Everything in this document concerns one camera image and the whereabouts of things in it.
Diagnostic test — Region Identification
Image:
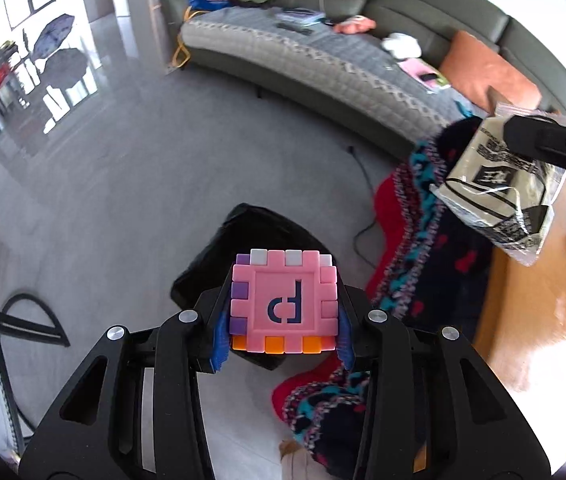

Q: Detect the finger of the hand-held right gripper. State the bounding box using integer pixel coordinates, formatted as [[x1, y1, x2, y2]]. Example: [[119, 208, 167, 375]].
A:
[[503, 114, 566, 183]]

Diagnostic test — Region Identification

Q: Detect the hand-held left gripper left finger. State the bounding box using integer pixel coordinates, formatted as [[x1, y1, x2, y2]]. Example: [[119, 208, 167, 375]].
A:
[[19, 280, 236, 480]]

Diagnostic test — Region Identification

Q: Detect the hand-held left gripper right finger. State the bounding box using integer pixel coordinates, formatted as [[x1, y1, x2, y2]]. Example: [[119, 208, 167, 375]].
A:
[[333, 285, 551, 480]]

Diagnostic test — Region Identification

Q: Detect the beige printed plastic packet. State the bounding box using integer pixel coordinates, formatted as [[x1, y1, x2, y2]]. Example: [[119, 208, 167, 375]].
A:
[[430, 102, 566, 267]]

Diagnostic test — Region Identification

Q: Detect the pink foam letter cube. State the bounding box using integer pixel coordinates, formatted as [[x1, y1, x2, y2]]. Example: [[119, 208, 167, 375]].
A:
[[230, 249, 340, 353]]

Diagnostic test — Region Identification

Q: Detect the black trash bag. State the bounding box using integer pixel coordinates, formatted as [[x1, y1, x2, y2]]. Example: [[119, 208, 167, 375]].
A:
[[170, 203, 336, 371]]

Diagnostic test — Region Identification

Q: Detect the orange cushion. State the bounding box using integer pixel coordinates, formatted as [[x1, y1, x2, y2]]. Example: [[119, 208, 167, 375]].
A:
[[438, 30, 543, 113]]

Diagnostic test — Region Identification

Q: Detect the red patterned knit blanket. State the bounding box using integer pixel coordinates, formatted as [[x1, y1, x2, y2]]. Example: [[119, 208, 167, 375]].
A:
[[270, 117, 496, 478]]

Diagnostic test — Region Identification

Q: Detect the pink book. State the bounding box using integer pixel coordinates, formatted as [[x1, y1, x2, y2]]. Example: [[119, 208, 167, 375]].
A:
[[398, 57, 451, 92]]

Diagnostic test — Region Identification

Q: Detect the white cloth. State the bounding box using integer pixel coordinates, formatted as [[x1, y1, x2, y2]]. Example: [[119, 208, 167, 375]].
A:
[[381, 33, 422, 58]]

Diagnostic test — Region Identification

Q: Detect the dark green sofa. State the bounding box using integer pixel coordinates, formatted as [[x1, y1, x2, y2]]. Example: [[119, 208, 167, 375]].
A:
[[160, 0, 566, 161]]

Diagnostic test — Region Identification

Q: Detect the black curved stand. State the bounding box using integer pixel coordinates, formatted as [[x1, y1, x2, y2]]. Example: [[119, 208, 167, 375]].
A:
[[0, 292, 71, 348]]

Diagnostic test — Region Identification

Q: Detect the pink cloth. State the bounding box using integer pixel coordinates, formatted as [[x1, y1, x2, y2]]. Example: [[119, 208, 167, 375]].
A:
[[333, 15, 378, 36]]

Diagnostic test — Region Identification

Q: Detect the grey quilted blanket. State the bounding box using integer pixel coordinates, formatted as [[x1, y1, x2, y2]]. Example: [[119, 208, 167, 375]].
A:
[[180, 7, 479, 148]]

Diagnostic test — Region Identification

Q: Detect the blue magazine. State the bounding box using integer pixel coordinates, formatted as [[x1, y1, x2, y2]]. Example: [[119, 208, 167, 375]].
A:
[[277, 8, 326, 28]]

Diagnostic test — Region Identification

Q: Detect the black remote control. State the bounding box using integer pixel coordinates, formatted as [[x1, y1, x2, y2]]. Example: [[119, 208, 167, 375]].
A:
[[275, 22, 314, 36]]

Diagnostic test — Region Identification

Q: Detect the dark grey umbrella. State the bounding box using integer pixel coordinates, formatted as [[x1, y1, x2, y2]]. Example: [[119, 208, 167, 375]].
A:
[[43, 48, 88, 91]]

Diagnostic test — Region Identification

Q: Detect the metal rack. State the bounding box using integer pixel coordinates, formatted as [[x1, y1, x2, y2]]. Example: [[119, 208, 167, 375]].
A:
[[0, 42, 31, 111]]

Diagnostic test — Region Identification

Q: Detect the dark blue umbrella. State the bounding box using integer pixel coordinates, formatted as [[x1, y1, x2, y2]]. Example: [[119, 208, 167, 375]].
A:
[[32, 14, 76, 61]]

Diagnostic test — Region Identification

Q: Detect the black floor cable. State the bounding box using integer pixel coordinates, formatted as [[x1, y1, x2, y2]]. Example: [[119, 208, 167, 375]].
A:
[[347, 146, 389, 268]]

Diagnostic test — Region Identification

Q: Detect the yellow cable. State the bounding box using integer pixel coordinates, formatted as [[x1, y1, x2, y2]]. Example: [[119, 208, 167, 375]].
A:
[[172, 7, 194, 71]]

